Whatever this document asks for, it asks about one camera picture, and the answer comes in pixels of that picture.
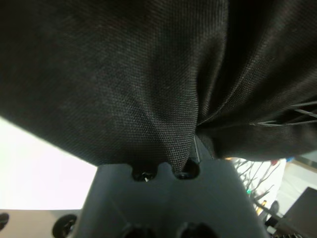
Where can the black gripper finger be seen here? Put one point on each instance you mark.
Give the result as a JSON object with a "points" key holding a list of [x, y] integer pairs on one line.
{"points": [[204, 151]]}

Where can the black Unitree polo shirt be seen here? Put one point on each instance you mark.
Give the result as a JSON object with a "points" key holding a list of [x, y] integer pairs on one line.
{"points": [[123, 74]]}

